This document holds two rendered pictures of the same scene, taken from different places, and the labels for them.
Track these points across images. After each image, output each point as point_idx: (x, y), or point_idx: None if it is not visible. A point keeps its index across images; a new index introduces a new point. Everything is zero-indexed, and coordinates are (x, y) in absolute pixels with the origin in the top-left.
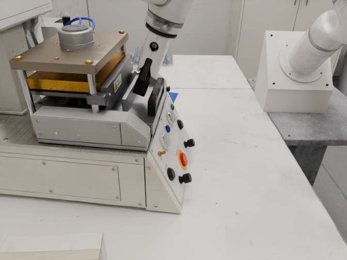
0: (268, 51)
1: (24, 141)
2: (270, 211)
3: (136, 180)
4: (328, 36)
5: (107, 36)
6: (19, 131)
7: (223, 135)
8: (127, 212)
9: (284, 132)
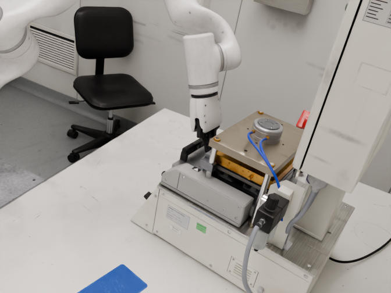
0: None
1: (298, 182)
2: (139, 156)
3: None
4: (16, 77)
5: (235, 138)
6: (304, 192)
7: (91, 209)
8: None
9: (30, 184)
